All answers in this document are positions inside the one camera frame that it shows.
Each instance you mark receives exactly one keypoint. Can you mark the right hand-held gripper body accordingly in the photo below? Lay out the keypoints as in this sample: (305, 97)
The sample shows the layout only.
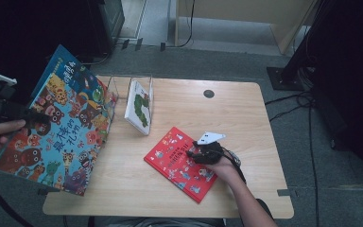
(211, 151)

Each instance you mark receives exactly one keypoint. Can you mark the red picture book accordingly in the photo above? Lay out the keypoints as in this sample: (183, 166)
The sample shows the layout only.
(176, 167)

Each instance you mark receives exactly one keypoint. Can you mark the light blue animals picture book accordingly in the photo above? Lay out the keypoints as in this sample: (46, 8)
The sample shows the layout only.
(63, 145)

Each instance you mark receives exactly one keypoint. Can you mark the white caterpillar picture book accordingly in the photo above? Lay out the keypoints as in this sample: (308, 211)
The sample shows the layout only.
(139, 107)

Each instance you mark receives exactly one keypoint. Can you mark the clear acrylic book rack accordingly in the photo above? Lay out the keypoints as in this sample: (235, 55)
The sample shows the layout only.
(119, 91)

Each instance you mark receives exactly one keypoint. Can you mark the person's right hand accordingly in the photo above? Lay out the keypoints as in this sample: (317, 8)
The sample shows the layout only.
(225, 168)

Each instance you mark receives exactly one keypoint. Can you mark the person's grey clothing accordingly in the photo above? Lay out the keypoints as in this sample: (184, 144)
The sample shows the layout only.
(157, 222)

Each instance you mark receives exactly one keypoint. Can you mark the dark cabinet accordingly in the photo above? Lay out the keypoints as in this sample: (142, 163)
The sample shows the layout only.
(107, 22)

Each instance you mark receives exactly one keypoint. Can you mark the beige wooden furniture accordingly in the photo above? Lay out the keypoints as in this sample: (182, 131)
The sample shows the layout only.
(242, 12)

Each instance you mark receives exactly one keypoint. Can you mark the black stand base plate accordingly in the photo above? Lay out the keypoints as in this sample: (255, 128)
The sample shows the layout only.
(283, 78)

